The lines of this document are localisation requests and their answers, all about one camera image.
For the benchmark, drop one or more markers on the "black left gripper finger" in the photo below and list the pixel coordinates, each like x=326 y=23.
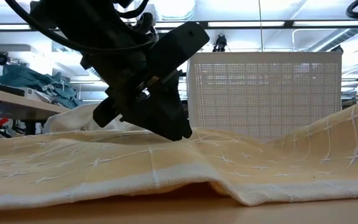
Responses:
x=163 y=118

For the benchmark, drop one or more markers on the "yellow checked towel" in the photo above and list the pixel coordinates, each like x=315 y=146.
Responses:
x=166 y=165

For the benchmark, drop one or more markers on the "cream towel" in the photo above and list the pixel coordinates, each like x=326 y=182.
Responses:
x=70 y=119

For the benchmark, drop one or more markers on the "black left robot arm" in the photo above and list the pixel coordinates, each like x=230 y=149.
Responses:
x=73 y=18

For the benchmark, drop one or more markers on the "white box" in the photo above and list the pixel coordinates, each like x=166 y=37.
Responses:
x=33 y=93

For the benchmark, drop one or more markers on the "pile of blue clothes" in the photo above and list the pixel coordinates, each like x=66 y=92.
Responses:
x=26 y=77

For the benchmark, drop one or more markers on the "white perforated plastic basket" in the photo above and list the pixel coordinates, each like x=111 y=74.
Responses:
x=266 y=93

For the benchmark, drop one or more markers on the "black ceiling spotlight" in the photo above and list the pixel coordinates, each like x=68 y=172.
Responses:
x=2 y=58

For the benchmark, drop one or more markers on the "long ceiling light fixture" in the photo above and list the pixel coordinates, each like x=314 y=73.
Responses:
x=287 y=23

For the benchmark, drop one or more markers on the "black hanging camera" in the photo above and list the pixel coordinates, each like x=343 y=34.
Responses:
x=220 y=43

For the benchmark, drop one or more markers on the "wooden workbench with steel frame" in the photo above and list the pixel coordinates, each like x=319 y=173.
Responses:
x=17 y=104

